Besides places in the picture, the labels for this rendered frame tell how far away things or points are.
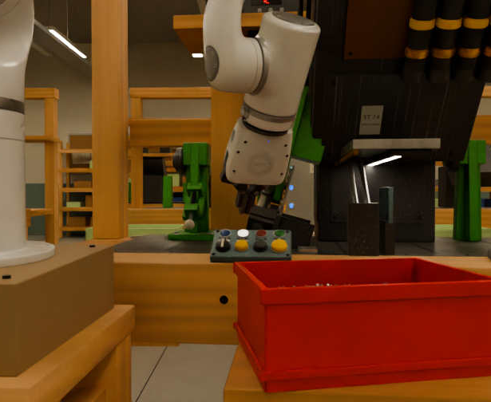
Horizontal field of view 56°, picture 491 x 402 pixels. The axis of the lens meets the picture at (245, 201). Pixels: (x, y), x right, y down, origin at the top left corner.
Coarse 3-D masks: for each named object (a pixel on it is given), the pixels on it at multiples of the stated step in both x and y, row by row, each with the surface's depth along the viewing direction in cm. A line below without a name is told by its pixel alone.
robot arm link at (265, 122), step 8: (240, 112) 71; (248, 112) 70; (256, 112) 69; (248, 120) 70; (256, 120) 69; (264, 120) 69; (272, 120) 69; (280, 120) 69; (288, 120) 70; (264, 128) 70; (272, 128) 70; (280, 128) 70; (288, 128) 71
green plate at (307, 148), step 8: (304, 88) 105; (304, 96) 105; (304, 104) 106; (304, 112) 107; (296, 120) 106; (304, 120) 107; (296, 128) 106; (304, 128) 107; (296, 136) 107; (304, 136) 107; (296, 144) 107; (304, 144) 107; (312, 144) 107; (320, 144) 107; (296, 152) 107; (304, 152) 107; (312, 152) 107; (320, 152) 107; (304, 160) 113; (312, 160) 107; (320, 160) 107
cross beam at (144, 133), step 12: (132, 120) 157; (144, 120) 156; (156, 120) 156; (168, 120) 155; (180, 120) 155; (192, 120) 155; (204, 120) 154; (480, 120) 147; (132, 132) 157; (144, 132) 156; (156, 132) 156; (168, 132) 156; (180, 132) 155; (192, 132) 155; (204, 132) 154; (480, 132) 147; (132, 144) 157; (144, 144) 156; (156, 144) 156; (168, 144) 156; (180, 144) 155
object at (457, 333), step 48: (240, 288) 70; (288, 288) 53; (336, 288) 54; (384, 288) 55; (432, 288) 56; (480, 288) 57; (240, 336) 67; (288, 336) 53; (336, 336) 54; (384, 336) 55; (432, 336) 57; (480, 336) 58; (288, 384) 54; (336, 384) 55
